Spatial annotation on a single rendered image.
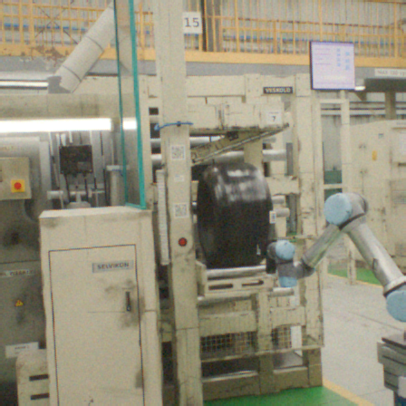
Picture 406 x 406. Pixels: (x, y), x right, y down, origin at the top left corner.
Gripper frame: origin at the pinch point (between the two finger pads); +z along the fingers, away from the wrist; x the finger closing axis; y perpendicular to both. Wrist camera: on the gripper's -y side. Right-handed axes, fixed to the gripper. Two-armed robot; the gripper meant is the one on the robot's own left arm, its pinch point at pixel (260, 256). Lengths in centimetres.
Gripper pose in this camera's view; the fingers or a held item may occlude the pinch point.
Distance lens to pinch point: 274.8
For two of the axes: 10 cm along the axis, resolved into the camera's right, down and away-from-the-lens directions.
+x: -9.7, 0.6, -2.3
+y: -0.8, -9.9, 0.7
